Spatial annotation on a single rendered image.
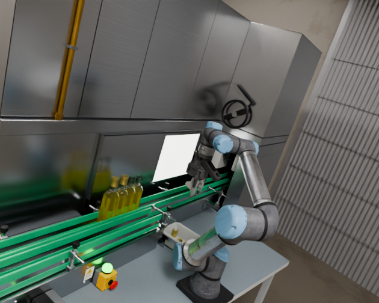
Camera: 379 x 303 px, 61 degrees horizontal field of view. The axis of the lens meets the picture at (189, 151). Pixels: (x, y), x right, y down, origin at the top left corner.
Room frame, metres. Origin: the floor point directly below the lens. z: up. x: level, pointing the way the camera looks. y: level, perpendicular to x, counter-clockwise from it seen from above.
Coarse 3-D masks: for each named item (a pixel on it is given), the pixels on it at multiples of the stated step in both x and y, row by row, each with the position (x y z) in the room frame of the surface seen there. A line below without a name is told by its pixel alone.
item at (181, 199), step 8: (216, 184) 2.29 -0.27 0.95; (224, 184) 2.44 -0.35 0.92; (200, 192) 2.11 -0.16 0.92; (208, 192) 2.21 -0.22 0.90; (168, 200) 1.76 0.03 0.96; (176, 200) 1.84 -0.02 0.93; (184, 200) 1.93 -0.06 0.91; (144, 208) 1.56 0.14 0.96; (160, 208) 1.71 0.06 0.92; (120, 216) 1.41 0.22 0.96; (96, 224) 1.27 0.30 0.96; (72, 232) 1.16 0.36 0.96; (48, 240) 1.06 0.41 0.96; (24, 248) 0.98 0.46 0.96; (0, 256) 0.91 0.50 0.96; (8, 256) 0.93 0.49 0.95
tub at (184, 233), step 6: (174, 222) 1.73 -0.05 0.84; (168, 228) 1.67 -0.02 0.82; (180, 228) 1.73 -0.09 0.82; (186, 228) 1.71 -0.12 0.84; (168, 234) 1.58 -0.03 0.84; (180, 234) 1.72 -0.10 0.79; (186, 234) 1.70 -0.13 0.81; (192, 234) 1.69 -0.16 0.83; (198, 234) 1.68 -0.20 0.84; (174, 240) 1.56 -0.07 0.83; (186, 240) 1.69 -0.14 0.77
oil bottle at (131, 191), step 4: (128, 188) 1.46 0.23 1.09; (132, 188) 1.48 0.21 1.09; (128, 192) 1.45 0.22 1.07; (132, 192) 1.47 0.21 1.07; (128, 196) 1.45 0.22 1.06; (132, 196) 1.48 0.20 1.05; (128, 200) 1.45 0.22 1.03; (132, 200) 1.48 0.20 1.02; (128, 204) 1.46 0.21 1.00; (128, 208) 1.47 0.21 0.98; (124, 212) 1.45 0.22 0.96
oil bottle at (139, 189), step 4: (136, 188) 1.50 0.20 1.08; (140, 188) 1.52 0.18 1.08; (136, 192) 1.50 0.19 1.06; (140, 192) 1.52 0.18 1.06; (136, 196) 1.50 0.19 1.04; (140, 196) 1.53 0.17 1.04; (136, 200) 1.51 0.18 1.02; (132, 204) 1.50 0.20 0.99; (136, 204) 1.52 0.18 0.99; (132, 208) 1.50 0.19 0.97; (136, 208) 1.53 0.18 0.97
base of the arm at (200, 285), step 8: (200, 272) 1.29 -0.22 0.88; (192, 280) 1.30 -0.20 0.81; (200, 280) 1.28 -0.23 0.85; (208, 280) 1.27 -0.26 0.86; (216, 280) 1.28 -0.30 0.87; (192, 288) 1.28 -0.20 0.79; (200, 288) 1.26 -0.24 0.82; (208, 288) 1.26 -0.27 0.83; (216, 288) 1.28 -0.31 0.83; (200, 296) 1.25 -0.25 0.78; (208, 296) 1.25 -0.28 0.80; (216, 296) 1.28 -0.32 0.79
